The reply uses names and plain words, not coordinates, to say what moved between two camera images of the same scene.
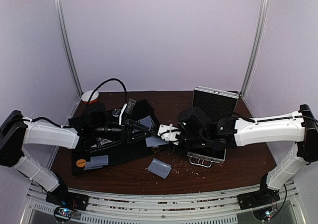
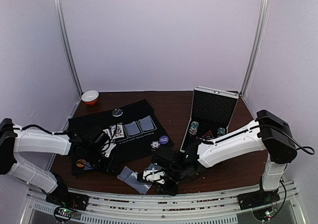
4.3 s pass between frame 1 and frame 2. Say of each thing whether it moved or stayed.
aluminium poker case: stayed
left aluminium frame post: stayed
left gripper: moved
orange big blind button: stayed
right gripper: moved
